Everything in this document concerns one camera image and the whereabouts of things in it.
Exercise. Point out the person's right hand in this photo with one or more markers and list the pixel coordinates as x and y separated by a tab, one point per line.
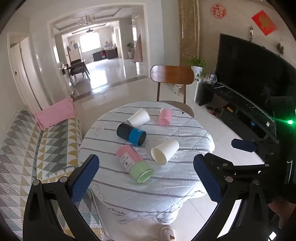
275	209

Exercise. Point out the striped white tablecloth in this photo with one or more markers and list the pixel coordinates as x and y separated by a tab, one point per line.
185	143

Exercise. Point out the black and blue cup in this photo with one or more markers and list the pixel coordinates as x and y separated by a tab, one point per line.
131	134

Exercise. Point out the dining table with chairs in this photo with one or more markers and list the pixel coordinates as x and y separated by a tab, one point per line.
76	67

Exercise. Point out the leaning brown board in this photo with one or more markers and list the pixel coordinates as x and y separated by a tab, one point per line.
138	51

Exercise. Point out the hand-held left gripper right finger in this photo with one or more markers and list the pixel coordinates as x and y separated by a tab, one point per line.
208	180

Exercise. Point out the potted plant in white pot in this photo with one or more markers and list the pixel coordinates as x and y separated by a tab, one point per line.
196	67

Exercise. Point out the black television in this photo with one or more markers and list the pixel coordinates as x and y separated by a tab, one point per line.
249	64

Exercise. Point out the pink pillow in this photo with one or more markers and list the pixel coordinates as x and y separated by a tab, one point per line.
55	112

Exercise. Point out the round red wall decoration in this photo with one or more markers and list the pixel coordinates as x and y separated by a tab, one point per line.
218	10

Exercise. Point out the pink and green cup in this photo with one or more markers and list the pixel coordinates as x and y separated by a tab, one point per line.
134	163

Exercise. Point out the triangle patterned sofa cover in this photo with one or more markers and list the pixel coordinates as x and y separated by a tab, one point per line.
23	143

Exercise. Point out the black television stand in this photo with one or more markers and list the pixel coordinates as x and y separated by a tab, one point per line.
233	109

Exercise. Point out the red diamond wall poster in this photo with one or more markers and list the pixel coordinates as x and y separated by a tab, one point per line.
264	22

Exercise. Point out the dark low cabinet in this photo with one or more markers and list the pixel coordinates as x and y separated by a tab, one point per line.
104	55

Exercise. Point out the beige slipper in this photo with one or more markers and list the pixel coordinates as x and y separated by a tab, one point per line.
167	234

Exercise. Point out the small desk fan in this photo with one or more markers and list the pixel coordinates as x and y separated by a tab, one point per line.
211	78

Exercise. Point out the hanging wall ornament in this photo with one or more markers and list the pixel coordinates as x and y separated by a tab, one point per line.
252	33

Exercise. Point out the wooden chair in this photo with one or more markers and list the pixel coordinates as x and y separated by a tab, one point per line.
171	74

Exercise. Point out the chandelier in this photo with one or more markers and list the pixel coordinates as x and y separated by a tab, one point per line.
86	20

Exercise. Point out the refrigerator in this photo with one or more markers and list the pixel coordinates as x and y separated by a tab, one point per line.
74	54

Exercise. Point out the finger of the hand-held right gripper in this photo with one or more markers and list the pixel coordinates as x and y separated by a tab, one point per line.
242	144

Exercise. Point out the dark wall ornament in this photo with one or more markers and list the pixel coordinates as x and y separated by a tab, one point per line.
280	48

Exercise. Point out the tall potted plant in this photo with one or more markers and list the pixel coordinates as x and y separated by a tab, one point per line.
130	48

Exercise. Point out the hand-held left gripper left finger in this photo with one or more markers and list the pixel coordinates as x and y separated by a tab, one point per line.
84	180

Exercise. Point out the dark shoes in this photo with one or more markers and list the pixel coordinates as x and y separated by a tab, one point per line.
212	111

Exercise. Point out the white door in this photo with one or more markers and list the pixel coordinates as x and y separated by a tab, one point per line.
32	74

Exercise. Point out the white paper cup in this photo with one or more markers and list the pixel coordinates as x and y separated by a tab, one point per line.
165	150
138	117

